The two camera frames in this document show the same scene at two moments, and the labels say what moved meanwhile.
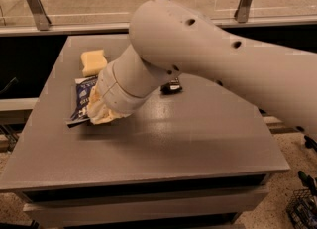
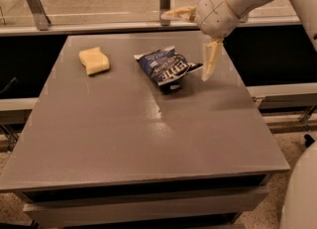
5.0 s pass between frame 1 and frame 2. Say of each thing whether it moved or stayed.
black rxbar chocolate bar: stayed
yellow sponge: stayed
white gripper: moved
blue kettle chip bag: moved
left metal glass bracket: stayed
